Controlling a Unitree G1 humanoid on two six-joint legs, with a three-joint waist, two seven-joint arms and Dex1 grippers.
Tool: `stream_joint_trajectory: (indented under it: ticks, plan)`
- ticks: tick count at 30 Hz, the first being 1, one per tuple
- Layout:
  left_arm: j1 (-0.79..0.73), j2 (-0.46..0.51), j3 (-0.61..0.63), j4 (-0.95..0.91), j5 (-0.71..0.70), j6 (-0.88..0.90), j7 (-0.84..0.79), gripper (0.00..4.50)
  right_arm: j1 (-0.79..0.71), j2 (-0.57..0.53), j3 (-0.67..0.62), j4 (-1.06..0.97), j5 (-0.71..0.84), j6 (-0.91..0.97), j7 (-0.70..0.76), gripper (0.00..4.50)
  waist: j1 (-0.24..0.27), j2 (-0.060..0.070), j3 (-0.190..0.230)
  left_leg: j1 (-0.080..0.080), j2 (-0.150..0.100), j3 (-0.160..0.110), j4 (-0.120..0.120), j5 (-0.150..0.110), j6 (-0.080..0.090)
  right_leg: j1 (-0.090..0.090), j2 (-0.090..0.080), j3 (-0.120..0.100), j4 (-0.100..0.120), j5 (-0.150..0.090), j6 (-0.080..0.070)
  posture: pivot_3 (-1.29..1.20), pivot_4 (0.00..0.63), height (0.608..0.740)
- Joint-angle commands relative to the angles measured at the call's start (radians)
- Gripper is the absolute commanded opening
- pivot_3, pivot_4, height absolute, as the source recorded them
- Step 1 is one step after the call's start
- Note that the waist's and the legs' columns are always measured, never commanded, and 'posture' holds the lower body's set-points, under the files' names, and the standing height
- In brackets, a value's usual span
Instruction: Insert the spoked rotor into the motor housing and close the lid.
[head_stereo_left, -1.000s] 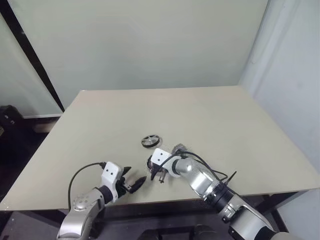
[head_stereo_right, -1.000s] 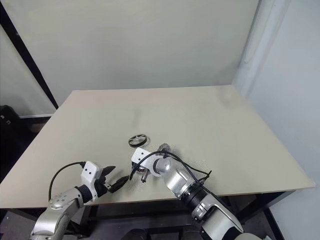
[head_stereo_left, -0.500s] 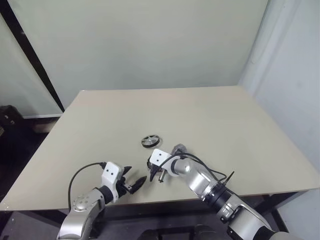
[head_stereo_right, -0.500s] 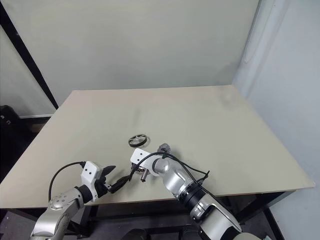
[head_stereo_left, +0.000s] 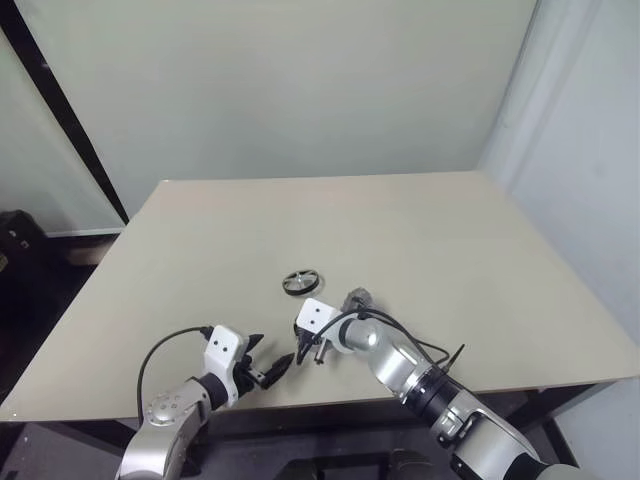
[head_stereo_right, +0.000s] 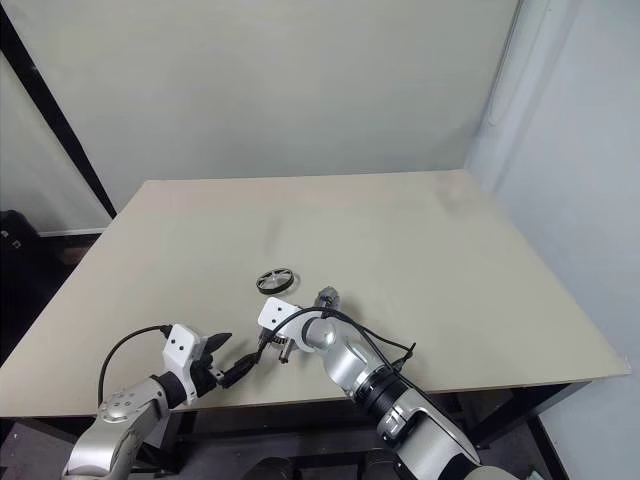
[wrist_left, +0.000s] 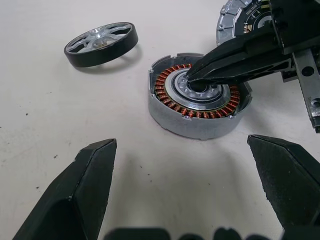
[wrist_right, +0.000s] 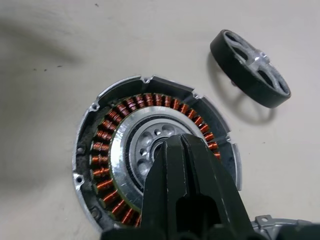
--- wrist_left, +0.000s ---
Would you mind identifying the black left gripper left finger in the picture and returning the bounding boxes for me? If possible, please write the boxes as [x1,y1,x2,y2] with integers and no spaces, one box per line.
[12,138,118,240]

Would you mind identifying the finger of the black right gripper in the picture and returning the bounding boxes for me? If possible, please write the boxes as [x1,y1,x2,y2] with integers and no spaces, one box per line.
[189,55,294,85]
[186,25,285,81]

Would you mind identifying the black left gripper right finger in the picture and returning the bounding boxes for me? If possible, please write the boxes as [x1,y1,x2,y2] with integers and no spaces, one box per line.
[246,134,320,235]

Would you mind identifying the round grey motor lid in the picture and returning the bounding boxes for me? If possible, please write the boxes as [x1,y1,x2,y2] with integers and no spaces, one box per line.
[215,0,275,47]

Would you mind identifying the grey motor housing copper windings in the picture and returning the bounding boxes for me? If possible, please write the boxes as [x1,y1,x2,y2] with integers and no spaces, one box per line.
[147,52,252,141]

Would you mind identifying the spoked rotor with black ring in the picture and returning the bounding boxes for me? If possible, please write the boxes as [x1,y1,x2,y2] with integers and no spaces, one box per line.
[63,21,140,68]

